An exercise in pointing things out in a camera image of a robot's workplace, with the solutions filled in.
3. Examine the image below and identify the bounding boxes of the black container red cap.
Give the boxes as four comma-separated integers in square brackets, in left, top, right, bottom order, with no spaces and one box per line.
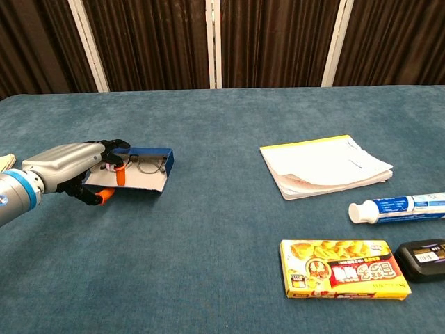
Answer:
[394,238,445,283]

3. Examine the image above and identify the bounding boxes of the blue felt table mat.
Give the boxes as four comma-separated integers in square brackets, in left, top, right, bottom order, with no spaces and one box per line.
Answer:
[0,85,445,334]

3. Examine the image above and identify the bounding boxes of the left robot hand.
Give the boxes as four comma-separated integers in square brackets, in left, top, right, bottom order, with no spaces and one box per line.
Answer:
[21,139,132,206]

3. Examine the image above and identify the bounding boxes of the white notepad yellow binding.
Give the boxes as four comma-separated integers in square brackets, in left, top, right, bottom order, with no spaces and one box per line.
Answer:
[259,134,394,201]

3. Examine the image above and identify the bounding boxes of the black curtain partition panel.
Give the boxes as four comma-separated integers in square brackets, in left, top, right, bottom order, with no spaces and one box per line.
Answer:
[0,0,111,100]
[69,0,215,93]
[323,0,445,88]
[211,0,352,89]

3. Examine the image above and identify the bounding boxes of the white blue toothpaste tube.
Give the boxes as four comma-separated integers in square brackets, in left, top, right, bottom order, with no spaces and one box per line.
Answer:
[348,192,445,225]

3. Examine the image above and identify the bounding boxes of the black-rimmed eyeglasses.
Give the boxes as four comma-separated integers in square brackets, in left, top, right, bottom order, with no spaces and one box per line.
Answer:
[100,154,168,175]

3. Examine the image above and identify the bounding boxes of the yellow spiral notebook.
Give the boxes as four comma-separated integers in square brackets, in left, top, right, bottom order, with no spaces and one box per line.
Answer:
[0,153,17,172]

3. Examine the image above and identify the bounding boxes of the yellow curry box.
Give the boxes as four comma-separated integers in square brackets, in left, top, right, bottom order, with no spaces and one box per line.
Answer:
[280,239,412,301]

